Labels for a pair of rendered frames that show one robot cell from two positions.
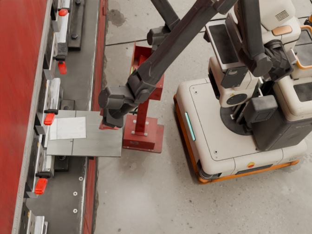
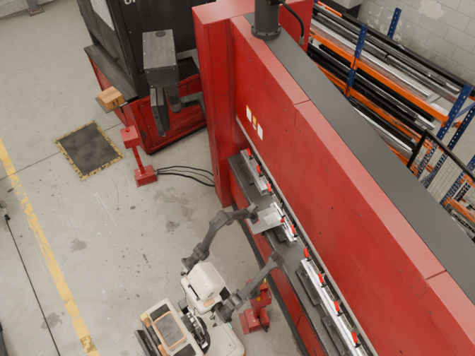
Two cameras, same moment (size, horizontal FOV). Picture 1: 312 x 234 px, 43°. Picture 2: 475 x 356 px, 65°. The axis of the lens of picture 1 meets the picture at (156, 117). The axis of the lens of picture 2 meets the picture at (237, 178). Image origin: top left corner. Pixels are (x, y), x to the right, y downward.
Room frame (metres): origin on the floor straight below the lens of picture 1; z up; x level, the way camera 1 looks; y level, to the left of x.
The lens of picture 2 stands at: (2.11, -0.22, 3.67)
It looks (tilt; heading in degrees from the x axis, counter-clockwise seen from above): 53 degrees down; 171
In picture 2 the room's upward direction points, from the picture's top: 3 degrees counter-clockwise
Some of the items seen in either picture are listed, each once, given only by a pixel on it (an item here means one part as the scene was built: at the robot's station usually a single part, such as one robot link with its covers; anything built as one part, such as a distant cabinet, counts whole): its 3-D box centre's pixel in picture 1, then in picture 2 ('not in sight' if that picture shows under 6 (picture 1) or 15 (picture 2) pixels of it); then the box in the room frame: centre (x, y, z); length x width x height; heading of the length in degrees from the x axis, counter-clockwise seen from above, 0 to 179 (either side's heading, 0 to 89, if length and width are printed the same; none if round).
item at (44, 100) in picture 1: (31, 102); (280, 193); (0.53, 0.38, 1.26); 0.15 x 0.09 x 0.17; 11
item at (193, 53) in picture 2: not in sight; (191, 67); (-0.67, -0.12, 1.67); 0.40 x 0.24 x 0.07; 11
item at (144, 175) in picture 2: not in sight; (137, 156); (-0.88, -0.88, 0.41); 0.25 x 0.20 x 0.83; 101
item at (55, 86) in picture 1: (49, 126); (282, 224); (0.61, 0.40, 0.92); 0.39 x 0.06 x 0.10; 11
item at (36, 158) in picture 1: (21, 165); (269, 175); (0.33, 0.34, 1.26); 0.15 x 0.09 x 0.17; 11
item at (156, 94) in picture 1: (147, 71); (258, 291); (1.07, 0.08, 0.75); 0.20 x 0.16 x 0.18; 5
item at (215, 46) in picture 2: not in sight; (252, 119); (-0.44, 0.38, 1.15); 0.85 x 0.25 x 2.30; 101
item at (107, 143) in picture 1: (85, 133); (264, 220); (0.58, 0.24, 1.00); 0.26 x 0.18 x 0.01; 101
